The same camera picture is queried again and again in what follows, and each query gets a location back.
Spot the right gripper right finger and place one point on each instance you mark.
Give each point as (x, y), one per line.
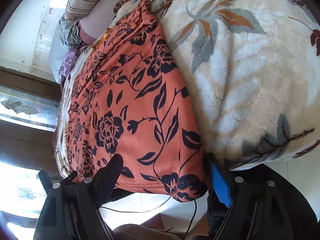
(257, 203)

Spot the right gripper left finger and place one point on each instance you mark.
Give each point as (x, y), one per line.
(71, 210)

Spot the orange black floral garment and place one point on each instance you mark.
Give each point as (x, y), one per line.
(131, 99)

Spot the stained glass window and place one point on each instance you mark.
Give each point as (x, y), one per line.
(28, 110)

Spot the purple floral cloth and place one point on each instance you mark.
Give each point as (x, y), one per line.
(69, 61)

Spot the cream leaf pattern blanket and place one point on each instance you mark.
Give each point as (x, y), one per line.
(251, 68)

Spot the pink mauve quilted mattress cover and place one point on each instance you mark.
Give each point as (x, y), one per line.
(98, 19)

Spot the brown wooden window frame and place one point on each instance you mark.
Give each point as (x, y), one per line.
(24, 146)

